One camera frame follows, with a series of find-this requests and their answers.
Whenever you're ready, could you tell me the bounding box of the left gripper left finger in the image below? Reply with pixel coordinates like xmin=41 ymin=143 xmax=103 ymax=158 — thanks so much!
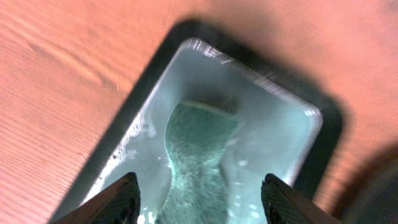
xmin=54 ymin=172 xmax=141 ymax=224

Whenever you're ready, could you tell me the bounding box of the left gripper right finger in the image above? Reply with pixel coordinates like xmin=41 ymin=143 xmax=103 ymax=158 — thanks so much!
xmin=261 ymin=173 xmax=341 ymax=224

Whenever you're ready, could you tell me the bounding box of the green yellow sponge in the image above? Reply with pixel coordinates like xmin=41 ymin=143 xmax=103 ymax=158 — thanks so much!
xmin=155 ymin=101 xmax=239 ymax=224

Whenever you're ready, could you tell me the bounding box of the black rectangular water tray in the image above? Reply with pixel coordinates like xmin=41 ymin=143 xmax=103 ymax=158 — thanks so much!
xmin=50 ymin=19 xmax=343 ymax=224

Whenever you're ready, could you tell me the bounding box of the round black serving tray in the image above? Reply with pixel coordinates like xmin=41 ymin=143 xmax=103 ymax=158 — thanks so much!
xmin=331 ymin=142 xmax=397 ymax=224

